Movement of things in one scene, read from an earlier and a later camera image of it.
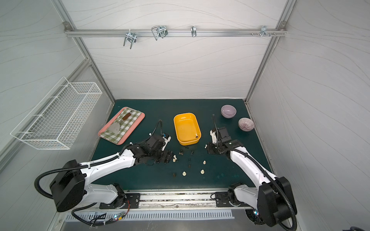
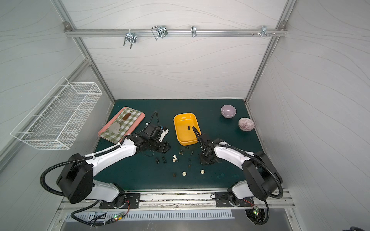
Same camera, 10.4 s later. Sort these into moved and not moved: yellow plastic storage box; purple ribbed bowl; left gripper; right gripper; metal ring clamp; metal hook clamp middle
Moved: right gripper; left gripper
Not moved: yellow plastic storage box; purple ribbed bowl; metal ring clamp; metal hook clamp middle
